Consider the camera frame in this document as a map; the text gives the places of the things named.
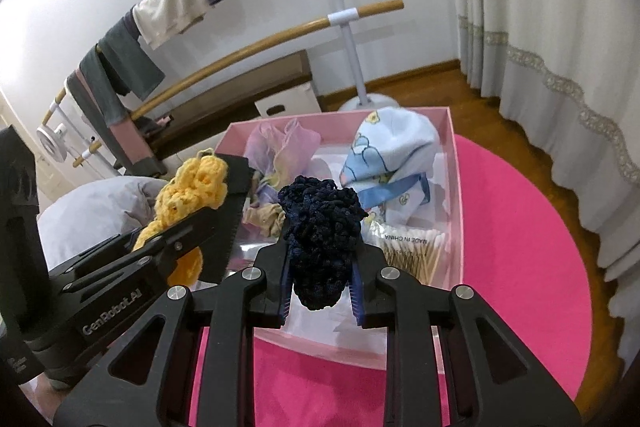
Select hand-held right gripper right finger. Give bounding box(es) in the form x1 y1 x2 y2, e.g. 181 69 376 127
350 243 583 427

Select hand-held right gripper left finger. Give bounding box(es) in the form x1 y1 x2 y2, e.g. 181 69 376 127
52 243 293 427

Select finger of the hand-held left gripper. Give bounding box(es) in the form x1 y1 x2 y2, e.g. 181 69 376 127
59 153 256 304
47 229 141 280

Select beige scrunchie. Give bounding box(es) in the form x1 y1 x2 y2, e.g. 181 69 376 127
243 202 286 238

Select yellow crochet scrunchie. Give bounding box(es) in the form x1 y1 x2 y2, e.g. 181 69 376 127
131 148 231 285

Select navy blue scrunchie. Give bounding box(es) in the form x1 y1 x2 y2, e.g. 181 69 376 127
276 175 368 312

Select bag of cotton swabs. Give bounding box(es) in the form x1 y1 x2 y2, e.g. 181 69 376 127
362 222 448 288

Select pink cardboard box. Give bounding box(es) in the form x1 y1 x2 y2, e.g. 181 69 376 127
200 106 468 375

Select grey cushion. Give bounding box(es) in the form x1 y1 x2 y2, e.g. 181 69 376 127
37 176 168 268

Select pastel tulle pouch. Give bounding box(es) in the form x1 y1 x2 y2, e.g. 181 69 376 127
243 119 322 208

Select pink towel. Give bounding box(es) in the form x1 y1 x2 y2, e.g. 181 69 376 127
66 72 166 178

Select white cardboard box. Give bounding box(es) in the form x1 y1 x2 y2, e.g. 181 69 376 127
254 77 321 122

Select dark wooden bench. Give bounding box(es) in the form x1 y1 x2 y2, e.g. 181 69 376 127
132 49 313 162

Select small white fan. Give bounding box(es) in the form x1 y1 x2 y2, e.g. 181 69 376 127
36 123 71 165

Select dark grey garment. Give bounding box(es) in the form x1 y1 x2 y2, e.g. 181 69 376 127
79 47 131 128

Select grey towel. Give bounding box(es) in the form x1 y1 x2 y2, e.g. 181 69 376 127
97 14 166 100

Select round pink table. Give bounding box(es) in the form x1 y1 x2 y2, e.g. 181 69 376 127
187 134 593 427

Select light blue printed cloth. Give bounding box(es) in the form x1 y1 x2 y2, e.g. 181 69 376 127
339 107 441 228

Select cream garment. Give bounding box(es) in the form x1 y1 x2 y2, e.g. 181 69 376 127
132 0 208 50

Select white curtain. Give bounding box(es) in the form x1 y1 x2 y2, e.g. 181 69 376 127
437 0 640 288

